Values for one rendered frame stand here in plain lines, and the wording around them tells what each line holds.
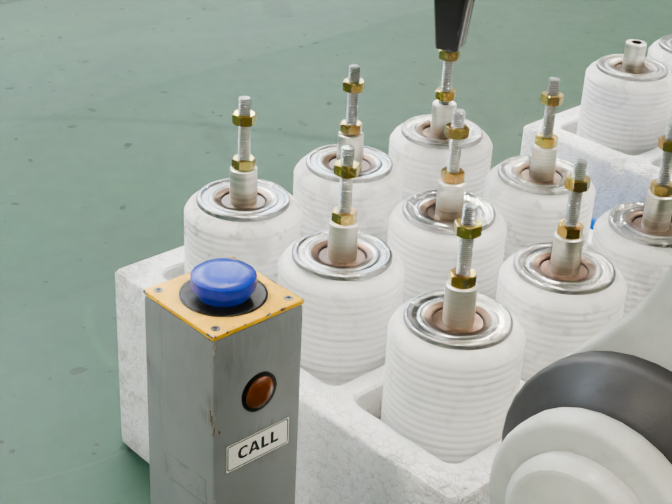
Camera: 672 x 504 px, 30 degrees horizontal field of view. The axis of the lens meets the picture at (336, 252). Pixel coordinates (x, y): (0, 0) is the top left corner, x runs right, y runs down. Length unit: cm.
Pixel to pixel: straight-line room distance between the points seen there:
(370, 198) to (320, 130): 76
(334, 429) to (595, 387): 36
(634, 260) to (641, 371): 46
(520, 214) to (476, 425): 26
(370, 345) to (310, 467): 10
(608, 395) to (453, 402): 31
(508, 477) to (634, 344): 8
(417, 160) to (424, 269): 17
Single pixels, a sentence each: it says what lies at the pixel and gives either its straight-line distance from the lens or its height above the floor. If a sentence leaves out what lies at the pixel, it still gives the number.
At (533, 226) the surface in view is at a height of 23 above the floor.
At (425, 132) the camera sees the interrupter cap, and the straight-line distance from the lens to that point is 117.
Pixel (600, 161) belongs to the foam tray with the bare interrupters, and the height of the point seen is 17.
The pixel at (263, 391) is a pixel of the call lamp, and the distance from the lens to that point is 77.
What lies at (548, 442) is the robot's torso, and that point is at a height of 37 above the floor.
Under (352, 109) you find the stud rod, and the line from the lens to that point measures 107.
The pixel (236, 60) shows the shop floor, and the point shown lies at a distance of 207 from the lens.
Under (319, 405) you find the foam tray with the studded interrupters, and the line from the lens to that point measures 90.
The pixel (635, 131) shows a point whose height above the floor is 20.
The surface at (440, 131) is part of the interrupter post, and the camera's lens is 116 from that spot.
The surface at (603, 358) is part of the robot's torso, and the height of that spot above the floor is 40.
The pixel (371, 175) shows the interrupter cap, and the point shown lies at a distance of 107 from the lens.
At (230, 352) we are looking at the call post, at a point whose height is 30.
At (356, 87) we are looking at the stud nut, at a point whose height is 33.
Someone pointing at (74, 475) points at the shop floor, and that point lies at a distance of 113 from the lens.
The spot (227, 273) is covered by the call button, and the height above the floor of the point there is 33.
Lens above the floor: 70
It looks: 28 degrees down
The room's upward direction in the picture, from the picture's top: 3 degrees clockwise
